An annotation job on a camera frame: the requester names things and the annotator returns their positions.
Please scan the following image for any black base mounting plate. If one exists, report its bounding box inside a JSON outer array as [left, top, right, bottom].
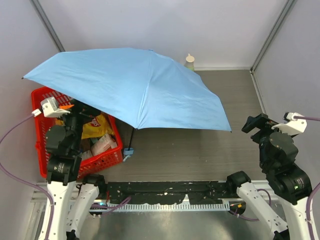
[[106, 181, 237, 205]]

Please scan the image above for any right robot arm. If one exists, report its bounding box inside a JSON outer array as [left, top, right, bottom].
[[226, 112, 320, 240]]

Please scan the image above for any yellow Lays chip bag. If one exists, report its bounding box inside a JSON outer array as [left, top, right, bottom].
[[81, 113, 115, 140]]

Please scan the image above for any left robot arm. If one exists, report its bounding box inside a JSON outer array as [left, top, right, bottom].
[[38, 97, 106, 240]]

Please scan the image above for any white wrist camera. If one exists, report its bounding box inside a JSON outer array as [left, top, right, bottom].
[[271, 112, 308, 138], [31, 96, 74, 118]]

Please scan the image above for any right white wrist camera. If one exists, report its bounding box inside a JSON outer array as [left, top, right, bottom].
[[271, 112, 308, 138]]

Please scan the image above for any light blue folding umbrella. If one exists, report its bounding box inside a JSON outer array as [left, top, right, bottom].
[[21, 47, 233, 163]]

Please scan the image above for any white slotted cable duct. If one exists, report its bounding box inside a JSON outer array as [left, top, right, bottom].
[[88, 202, 231, 212]]

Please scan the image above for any red plastic basket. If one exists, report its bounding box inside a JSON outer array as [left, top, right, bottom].
[[31, 87, 123, 179]]

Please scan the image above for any cream cap lotion bottle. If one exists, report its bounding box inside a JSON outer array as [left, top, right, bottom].
[[184, 53, 195, 72]]

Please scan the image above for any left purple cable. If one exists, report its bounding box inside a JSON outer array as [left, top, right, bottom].
[[0, 116, 55, 240]]

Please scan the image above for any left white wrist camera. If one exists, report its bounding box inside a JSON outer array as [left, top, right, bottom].
[[31, 96, 74, 118]]

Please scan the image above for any pink snack packet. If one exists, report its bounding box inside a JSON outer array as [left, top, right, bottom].
[[91, 133, 118, 156]]

